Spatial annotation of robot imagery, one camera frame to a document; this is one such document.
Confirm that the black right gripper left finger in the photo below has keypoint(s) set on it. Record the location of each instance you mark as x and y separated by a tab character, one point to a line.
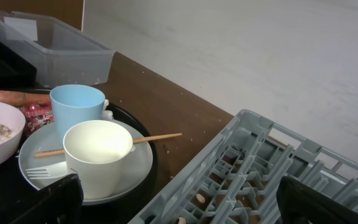
59	202

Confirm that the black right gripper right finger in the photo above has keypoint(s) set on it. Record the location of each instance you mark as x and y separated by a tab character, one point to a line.
299	203

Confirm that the white plastic fork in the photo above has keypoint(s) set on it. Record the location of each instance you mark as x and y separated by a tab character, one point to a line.
53	171

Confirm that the wooden chopstick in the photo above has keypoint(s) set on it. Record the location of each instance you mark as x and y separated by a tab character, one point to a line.
135	141

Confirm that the white cup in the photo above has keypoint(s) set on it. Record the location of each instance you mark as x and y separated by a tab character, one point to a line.
96	151

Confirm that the grey plate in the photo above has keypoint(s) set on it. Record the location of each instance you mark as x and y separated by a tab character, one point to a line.
141	163

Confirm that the red snack wrapper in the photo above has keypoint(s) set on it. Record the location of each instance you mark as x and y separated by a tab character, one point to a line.
36	116

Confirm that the light blue cup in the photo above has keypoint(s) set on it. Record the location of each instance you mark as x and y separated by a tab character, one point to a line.
73	104

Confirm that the orange carrot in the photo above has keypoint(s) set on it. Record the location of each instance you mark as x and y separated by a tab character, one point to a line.
19	99

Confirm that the grey dishwasher rack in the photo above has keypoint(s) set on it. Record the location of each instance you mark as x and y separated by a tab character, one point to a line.
234	178

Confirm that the round black tray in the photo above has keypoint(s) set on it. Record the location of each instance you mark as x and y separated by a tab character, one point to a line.
131	194

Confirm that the clear plastic bin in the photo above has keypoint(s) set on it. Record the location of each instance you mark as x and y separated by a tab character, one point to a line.
61	53

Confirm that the black bin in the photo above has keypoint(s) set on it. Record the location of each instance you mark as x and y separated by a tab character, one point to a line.
15	71

